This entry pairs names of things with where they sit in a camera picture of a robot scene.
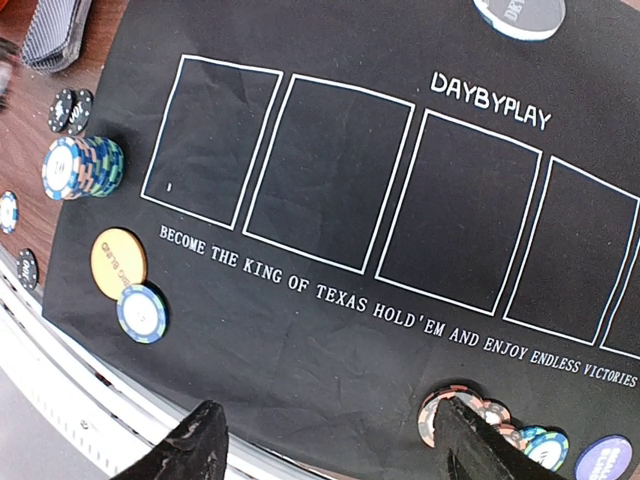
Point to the blue green fifty chip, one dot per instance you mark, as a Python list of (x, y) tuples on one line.
[(142, 314)]

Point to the orange big blind button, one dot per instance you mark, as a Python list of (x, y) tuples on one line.
[(118, 260)]

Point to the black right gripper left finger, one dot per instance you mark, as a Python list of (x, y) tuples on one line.
[(196, 449)]

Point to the black white chip right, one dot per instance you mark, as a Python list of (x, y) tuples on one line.
[(80, 113)]

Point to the purple small blind button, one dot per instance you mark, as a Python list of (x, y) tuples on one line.
[(606, 459)]

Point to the black poker table mat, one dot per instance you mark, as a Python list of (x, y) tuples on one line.
[(346, 204)]

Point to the black orange hundred chip stack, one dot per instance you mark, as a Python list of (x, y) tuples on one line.
[(499, 417)]

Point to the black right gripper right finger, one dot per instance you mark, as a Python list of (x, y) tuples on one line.
[(466, 447)]

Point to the grey playing card deck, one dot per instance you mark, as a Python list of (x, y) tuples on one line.
[(54, 37)]

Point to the small chip stack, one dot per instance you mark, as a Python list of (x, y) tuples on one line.
[(82, 167)]

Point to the black white chip on rail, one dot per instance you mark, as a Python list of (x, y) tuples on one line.
[(27, 269)]

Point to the black white chip left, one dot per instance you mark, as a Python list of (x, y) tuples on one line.
[(60, 110)]

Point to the white blue chip flat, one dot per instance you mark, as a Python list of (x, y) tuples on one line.
[(9, 212)]

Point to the aluminium frame rail front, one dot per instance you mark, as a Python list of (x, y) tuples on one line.
[(109, 418)]

